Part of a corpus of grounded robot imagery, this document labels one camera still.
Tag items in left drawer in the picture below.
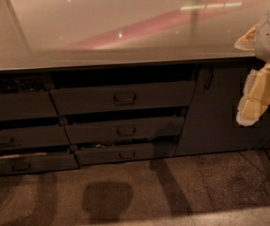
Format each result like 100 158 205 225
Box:
0 75 44 93

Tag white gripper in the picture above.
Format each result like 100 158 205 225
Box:
234 9 270 126

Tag dark cabinet door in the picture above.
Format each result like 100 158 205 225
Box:
176 68 270 155

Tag dark drawer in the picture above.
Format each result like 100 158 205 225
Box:
65 117 184 144
0 91 56 121
0 125 69 151
74 141 177 166
50 81 195 115
0 152 78 176

